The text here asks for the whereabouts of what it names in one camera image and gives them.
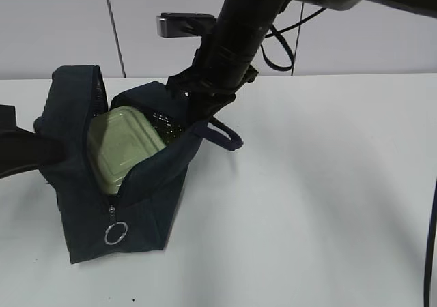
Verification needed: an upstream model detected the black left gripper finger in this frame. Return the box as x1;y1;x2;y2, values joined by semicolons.
1;105;66;178

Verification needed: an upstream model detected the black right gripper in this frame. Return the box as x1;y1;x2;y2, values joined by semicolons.
166;47;257;119

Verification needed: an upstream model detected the green lidded food container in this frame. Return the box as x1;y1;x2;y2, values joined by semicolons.
87;106;166;195

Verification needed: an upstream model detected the dark blue lunch bag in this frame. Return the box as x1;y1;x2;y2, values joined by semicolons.
34;65;243;263

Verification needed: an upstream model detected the silver zipper pull ring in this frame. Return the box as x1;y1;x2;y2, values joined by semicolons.
104;204;129;246

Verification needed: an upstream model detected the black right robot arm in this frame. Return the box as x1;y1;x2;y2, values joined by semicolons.
159;0;436;120

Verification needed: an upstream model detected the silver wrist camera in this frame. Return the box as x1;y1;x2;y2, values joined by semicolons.
156;12;216;38

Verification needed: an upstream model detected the black cable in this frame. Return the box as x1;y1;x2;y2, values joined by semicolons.
261;3;437;307

